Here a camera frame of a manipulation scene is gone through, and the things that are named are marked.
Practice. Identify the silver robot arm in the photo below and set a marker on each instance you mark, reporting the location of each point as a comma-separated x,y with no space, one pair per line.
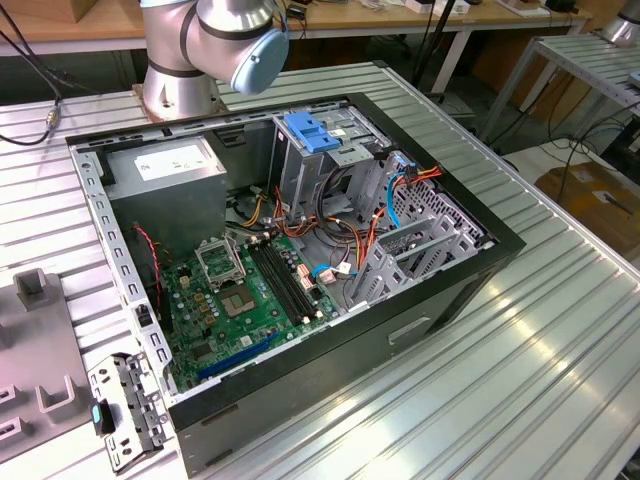
170,75

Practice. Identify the metal disk bay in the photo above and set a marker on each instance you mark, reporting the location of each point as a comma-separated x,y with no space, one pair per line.
465,242

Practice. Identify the white board connector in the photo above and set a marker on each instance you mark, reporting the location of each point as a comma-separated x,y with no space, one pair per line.
305,280

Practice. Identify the black RAM slot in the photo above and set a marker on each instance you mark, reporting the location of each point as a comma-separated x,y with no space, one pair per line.
280,285
295,277

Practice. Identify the metal optical drive cage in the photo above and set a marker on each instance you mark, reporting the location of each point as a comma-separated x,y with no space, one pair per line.
300,185

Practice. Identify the metal locking lever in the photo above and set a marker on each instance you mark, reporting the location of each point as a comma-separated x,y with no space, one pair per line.
234,250

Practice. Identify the CPU socket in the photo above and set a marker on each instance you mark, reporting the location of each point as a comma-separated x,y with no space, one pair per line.
237,302

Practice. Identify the blue drive cage latch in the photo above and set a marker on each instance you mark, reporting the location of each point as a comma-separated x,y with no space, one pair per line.
310,132

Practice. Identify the green motherboard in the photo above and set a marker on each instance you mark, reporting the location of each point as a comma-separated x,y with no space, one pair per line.
250,325

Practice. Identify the black open PC case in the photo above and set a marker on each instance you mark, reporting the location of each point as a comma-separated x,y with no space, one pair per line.
325,380

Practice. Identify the blue expansion slot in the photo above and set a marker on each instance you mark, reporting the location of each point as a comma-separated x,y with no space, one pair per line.
235,360

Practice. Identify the grey power supply unit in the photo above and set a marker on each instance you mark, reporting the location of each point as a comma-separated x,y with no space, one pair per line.
165,210

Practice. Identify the small black case lock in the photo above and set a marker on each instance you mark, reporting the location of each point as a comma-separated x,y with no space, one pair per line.
144,316

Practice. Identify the wooden desk with white legs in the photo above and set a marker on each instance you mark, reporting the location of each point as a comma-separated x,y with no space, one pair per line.
375,22

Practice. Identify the black tripod stand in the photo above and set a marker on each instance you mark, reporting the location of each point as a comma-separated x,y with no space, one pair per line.
434,40

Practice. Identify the white box on desk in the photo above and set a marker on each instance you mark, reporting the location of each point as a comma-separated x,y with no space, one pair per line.
417,6

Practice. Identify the large cardboard box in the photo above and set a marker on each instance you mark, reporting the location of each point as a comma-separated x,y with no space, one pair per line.
580,205

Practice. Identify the black teal card latch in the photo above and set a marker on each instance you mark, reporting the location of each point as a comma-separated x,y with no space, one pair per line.
102,417

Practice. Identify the small cardboard box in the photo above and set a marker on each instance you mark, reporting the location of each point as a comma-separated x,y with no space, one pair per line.
82,9

